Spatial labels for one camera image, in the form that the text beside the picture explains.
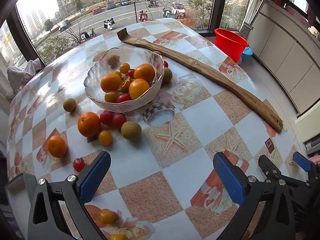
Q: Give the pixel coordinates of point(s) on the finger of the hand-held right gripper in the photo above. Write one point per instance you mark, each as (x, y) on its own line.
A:
(270, 168)
(301, 161)

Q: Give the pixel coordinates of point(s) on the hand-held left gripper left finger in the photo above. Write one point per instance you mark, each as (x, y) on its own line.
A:
(95, 177)

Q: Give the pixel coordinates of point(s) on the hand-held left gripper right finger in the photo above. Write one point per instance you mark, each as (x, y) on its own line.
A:
(230, 180)

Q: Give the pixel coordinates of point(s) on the red cherry tomato with stem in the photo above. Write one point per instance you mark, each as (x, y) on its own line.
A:
(79, 164)

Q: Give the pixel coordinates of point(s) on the yellow cherry tomato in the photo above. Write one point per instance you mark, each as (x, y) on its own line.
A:
(105, 138)
(116, 237)
(111, 96)
(124, 68)
(107, 216)

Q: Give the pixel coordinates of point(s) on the brown longan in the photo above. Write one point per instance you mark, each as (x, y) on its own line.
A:
(69, 104)
(131, 130)
(113, 61)
(167, 75)

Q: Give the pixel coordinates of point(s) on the grey-rimmed white tray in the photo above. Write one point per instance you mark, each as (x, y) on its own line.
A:
(20, 182)

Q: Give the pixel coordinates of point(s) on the orange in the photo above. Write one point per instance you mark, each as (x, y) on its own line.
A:
(111, 82)
(144, 73)
(57, 146)
(89, 124)
(139, 88)

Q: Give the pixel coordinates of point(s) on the printed checkered tablecloth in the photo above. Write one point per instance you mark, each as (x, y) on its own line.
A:
(175, 180)

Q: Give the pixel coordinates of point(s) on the small checkered cup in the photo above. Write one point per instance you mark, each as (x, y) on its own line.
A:
(155, 110)

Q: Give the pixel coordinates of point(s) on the dried physalis husk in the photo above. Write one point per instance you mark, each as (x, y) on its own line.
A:
(125, 83)

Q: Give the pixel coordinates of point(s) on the white cabinet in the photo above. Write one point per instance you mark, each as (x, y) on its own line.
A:
(287, 55)

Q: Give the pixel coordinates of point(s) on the clear glass bowl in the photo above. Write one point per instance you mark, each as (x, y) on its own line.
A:
(98, 67)

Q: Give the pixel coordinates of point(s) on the long curved wooden stick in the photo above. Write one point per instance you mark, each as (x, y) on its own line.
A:
(200, 66)

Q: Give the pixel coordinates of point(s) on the blue plastic basin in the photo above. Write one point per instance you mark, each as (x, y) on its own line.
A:
(247, 53)

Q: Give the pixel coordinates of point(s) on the pale crumpled cloth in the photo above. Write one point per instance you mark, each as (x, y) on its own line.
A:
(22, 72)

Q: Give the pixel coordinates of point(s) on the red plastic bucket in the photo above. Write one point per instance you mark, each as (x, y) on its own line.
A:
(230, 47)

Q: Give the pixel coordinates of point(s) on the dark window frame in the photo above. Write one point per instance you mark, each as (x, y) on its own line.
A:
(25, 37)

